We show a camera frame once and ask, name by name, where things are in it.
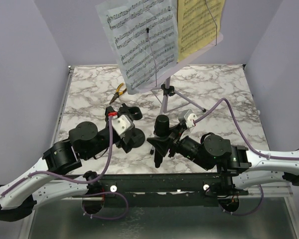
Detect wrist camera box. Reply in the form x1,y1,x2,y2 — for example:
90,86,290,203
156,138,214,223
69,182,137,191
178,109,197,129
108,112,134,137

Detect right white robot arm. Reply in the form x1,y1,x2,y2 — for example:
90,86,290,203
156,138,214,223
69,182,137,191
147,125,299,195

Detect white sheet music page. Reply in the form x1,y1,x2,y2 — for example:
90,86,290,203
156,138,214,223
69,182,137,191
95,0,178,95

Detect black microphone desk stand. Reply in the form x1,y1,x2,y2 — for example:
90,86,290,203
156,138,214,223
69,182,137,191
105,103,145,153

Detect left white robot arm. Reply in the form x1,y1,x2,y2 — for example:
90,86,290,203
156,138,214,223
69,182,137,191
0,119,145,222

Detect black microphone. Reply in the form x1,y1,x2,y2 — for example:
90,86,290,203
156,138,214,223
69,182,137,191
154,115,169,168

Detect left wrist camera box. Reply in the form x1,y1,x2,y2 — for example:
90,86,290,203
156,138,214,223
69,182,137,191
108,112,134,137

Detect aluminium extrusion rail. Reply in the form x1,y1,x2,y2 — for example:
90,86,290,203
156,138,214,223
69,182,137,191
247,182,293,198

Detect yellow sheet music page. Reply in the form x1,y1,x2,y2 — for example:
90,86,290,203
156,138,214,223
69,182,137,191
177,0,225,62

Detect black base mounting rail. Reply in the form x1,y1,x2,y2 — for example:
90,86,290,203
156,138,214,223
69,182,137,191
100,173,248,208

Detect yellow handled pliers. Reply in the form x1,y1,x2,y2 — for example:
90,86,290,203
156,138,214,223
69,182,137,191
109,83,127,105

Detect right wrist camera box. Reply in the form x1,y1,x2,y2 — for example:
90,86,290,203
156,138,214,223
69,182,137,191
178,109,197,129

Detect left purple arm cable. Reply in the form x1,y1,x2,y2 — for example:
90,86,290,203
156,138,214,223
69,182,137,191
0,117,130,220

